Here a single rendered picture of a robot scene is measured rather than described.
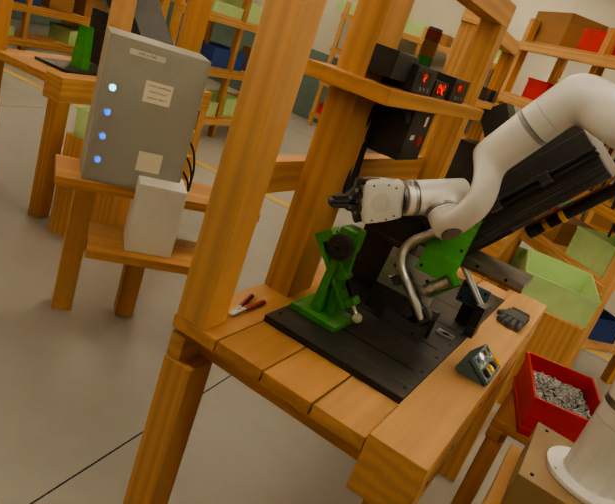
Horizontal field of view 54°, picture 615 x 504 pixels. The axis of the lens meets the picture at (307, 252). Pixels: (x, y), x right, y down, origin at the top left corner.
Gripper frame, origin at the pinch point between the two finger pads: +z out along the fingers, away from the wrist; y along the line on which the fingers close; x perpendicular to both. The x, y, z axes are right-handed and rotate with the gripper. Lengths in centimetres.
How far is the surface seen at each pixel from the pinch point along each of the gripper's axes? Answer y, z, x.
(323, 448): 139, -21, 72
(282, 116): -18.5, 12.3, 4.7
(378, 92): -21.8, -13.1, 15.2
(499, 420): 65, -49, -6
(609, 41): -14, -281, 280
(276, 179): 2.5, 9.6, 26.2
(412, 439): 43, -10, -32
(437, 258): 28, -38, 23
